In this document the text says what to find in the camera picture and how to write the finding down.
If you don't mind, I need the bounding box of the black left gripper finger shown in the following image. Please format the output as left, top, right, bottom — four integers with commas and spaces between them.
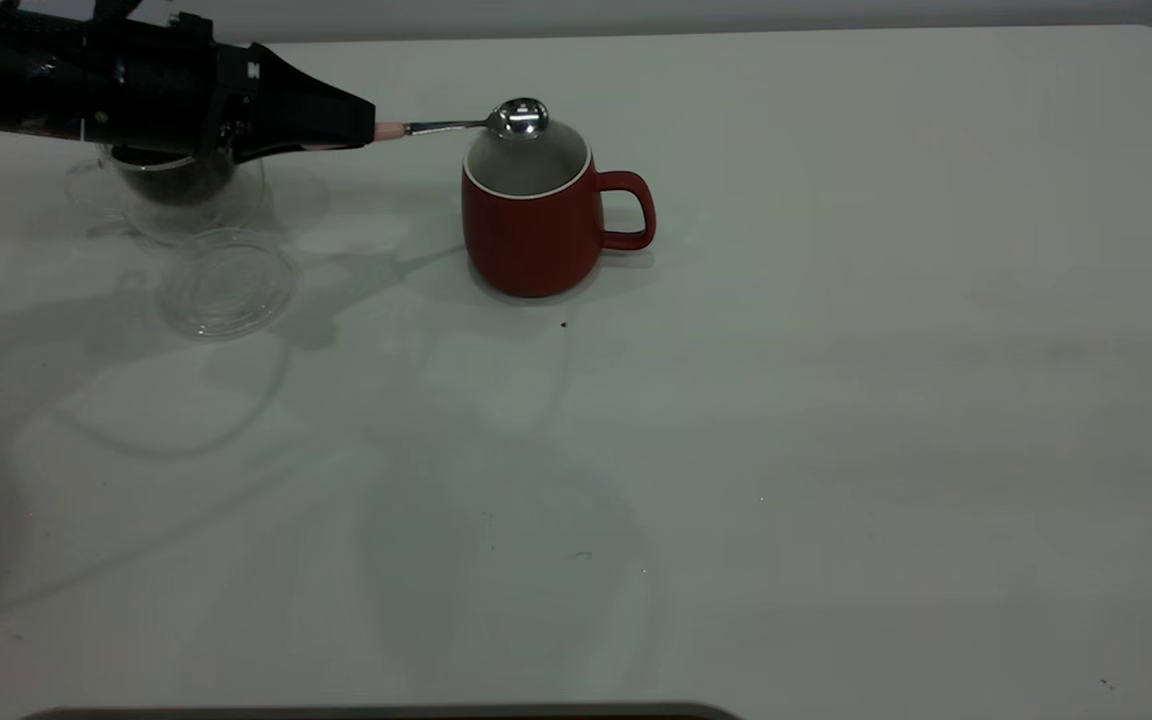
252, 42, 377, 147
226, 143, 372, 164

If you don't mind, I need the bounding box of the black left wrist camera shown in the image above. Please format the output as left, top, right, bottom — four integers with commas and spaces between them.
86, 0, 215, 46

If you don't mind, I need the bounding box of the red ceramic mug white inside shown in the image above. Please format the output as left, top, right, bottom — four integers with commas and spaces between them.
461, 118, 657, 300

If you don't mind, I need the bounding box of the metal spoon pink handle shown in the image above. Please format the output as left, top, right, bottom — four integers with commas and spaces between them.
374, 97, 550, 143

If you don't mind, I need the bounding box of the clear double-wall glass cup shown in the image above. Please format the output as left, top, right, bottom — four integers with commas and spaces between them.
64, 140, 267, 246

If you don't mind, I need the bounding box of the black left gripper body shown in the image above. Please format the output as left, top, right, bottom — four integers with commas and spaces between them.
86, 18, 259, 161

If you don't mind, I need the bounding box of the clear round glass lid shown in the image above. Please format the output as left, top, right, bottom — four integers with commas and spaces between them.
158, 230, 301, 341

